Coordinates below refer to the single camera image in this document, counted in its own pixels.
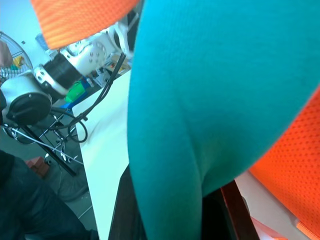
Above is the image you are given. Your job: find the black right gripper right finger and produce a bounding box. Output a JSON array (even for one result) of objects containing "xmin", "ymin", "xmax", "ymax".
[{"xmin": 201, "ymin": 186, "xmax": 237, "ymax": 240}]

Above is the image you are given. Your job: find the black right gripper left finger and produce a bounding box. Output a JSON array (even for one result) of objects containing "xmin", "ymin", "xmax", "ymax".
[{"xmin": 107, "ymin": 165, "xmax": 148, "ymax": 240}]

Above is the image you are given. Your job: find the green plastic box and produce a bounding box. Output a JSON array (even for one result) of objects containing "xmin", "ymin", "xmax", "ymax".
[{"xmin": 64, "ymin": 80, "xmax": 88, "ymax": 103}]

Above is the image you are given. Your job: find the dark brown wooden bar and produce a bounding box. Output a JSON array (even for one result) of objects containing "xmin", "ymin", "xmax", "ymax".
[{"xmin": 220, "ymin": 179, "xmax": 261, "ymax": 240}]

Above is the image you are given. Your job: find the person in dark clothing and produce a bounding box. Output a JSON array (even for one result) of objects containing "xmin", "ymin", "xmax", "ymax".
[{"xmin": 0, "ymin": 149, "xmax": 100, "ymax": 240}]

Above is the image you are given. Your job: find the red brick block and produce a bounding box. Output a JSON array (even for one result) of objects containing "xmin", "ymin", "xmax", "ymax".
[{"xmin": 25, "ymin": 155, "xmax": 51, "ymax": 179}]

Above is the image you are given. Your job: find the black metal stand bar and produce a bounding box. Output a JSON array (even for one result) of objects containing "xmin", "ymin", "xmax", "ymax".
[{"xmin": 16, "ymin": 124, "xmax": 78, "ymax": 177}]

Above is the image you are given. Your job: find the teal cloth garment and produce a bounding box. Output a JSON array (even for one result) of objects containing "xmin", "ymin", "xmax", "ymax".
[{"xmin": 29, "ymin": 0, "xmax": 320, "ymax": 240}]

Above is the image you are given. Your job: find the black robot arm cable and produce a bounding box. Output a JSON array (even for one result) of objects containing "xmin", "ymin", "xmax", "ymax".
[{"xmin": 48, "ymin": 51, "xmax": 127, "ymax": 144}]

